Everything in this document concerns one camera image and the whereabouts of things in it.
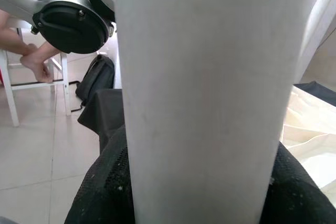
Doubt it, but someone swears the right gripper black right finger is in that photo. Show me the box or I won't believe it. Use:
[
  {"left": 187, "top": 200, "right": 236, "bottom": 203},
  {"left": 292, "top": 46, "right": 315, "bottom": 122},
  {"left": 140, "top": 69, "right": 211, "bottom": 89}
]
[{"left": 258, "top": 141, "right": 336, "bottom": 224}]

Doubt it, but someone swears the white plastic children table top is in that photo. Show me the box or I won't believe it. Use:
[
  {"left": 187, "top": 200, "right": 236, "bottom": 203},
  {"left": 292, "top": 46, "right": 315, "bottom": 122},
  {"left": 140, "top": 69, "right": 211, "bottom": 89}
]
[{"left": 279, "top": 84, "right": 336, "bottom": 196}]

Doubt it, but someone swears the black backpack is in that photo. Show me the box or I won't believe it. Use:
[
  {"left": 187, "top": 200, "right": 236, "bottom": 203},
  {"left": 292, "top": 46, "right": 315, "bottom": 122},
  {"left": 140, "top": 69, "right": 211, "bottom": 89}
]
[{"left": 75, "top": 54, "right": 117, "bottom": 111}]

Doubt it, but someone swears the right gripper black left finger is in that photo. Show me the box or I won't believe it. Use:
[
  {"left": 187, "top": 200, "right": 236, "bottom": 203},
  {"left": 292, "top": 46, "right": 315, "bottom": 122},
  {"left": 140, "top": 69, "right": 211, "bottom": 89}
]
[{"left": 64, "top": 125, "right": 137, "bottom": 224}]

